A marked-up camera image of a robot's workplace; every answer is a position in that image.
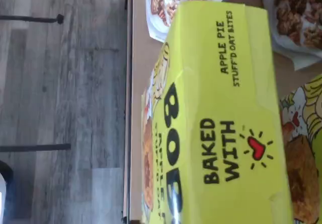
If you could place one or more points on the black robot cart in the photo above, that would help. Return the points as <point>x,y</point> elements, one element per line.
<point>8,176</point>

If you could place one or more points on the green oat bites box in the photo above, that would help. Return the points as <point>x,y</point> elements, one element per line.
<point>307,158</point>
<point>226,95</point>

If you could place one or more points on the thin black pole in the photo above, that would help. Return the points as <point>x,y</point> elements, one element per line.
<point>37,147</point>
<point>25,18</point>

